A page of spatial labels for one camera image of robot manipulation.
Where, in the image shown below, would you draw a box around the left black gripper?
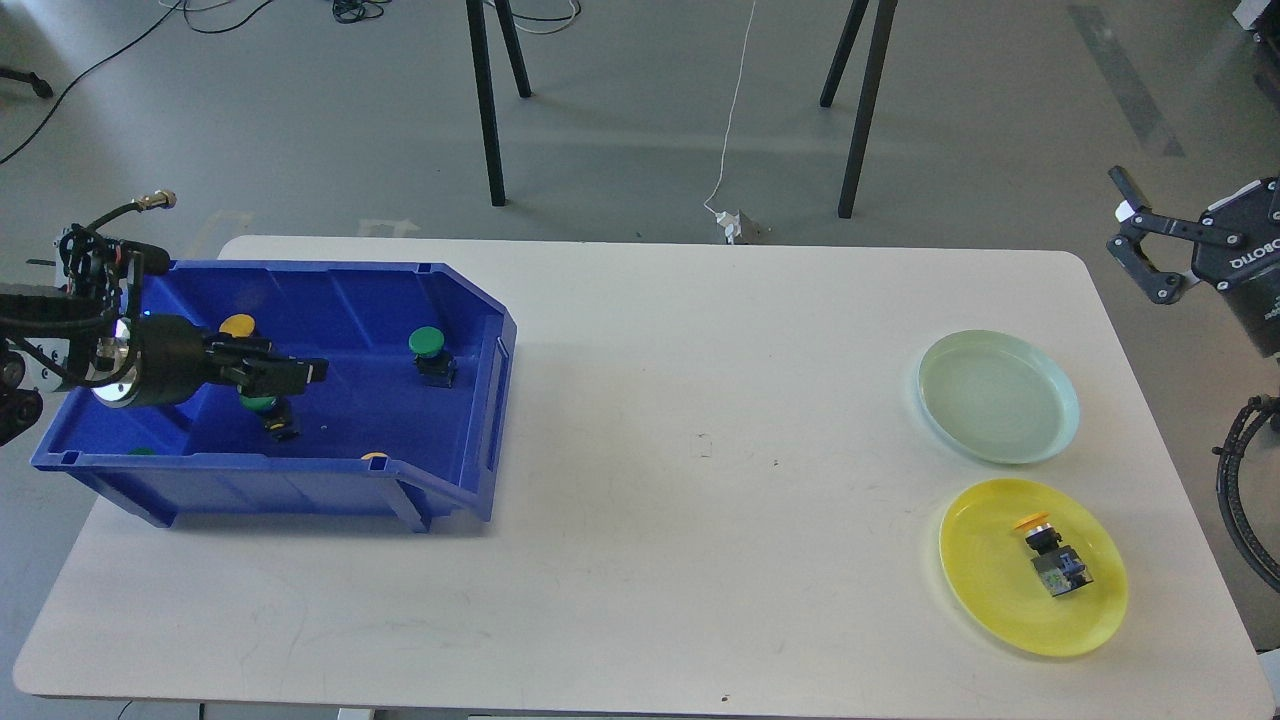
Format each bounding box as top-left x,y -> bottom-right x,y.
92,315 -> 330,409

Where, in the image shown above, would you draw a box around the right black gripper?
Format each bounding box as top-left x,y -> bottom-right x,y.
1106,165 -> 1280,359

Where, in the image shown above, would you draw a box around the green push button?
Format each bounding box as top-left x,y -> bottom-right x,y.
238,395 -> 301,442
408,325 -> 457,388

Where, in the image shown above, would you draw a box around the yellow push button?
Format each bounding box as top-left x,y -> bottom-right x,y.
1012,512 -> 1093,597

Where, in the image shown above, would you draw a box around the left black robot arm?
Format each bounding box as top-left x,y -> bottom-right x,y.
1,190 -> 329,442

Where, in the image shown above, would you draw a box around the yellow button back of bin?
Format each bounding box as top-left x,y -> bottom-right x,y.
218,313 -> 257,338

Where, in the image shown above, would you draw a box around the light green plate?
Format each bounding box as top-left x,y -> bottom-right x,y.
913,329 -> 1082,466

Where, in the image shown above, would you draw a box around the yellow plate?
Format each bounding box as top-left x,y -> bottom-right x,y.
938,478 -> 1130,659

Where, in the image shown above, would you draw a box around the blue plastic bin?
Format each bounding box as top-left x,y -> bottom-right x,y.
29,260 -> 516,533

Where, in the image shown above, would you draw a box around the right black tripod stand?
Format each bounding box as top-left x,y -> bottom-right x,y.
819,1 -> 899,219

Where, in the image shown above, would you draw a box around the black floor cables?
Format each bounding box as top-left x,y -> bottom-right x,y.
0,0 -> 582,169

